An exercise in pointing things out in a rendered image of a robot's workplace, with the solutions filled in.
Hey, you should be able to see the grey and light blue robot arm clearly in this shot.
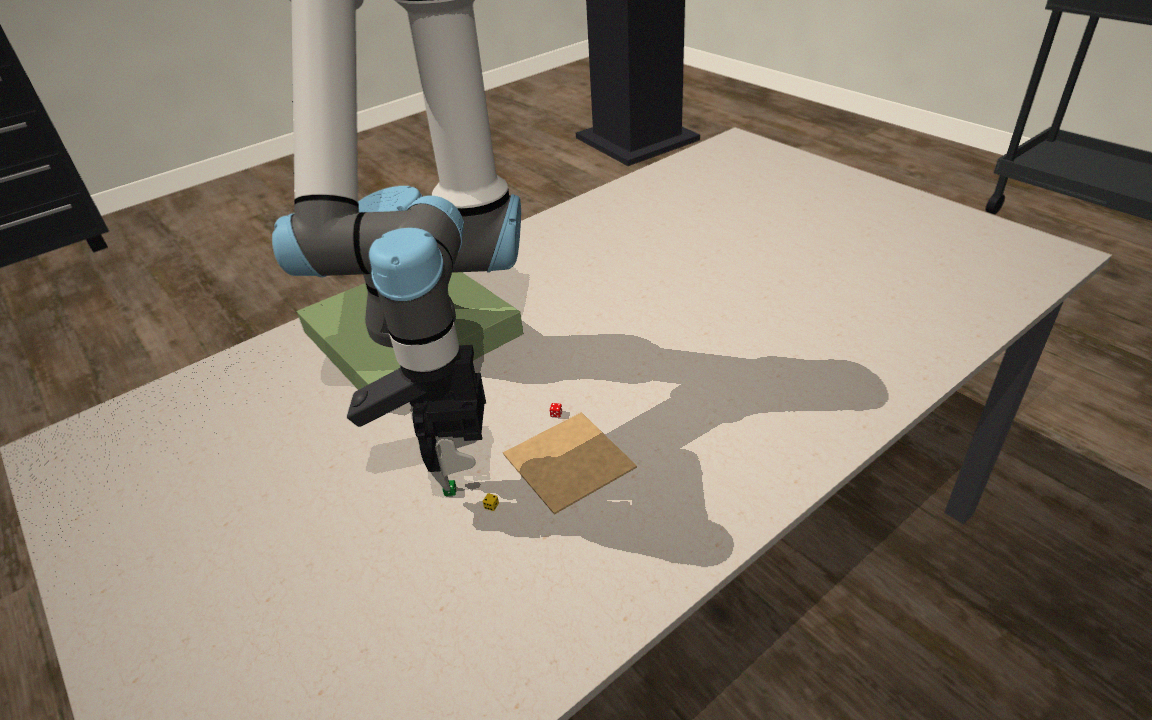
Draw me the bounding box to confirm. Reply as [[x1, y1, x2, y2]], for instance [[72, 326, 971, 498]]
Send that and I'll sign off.
[[272, 0, 521, 372]]

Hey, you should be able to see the tan flat mat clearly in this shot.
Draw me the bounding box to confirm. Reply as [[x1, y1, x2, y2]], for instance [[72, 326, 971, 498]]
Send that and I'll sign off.
[[503, 414, 637, 515]]

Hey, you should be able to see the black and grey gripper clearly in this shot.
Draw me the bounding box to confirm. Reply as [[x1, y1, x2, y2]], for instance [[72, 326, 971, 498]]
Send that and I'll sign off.
[[400, 344, 486, 491]]

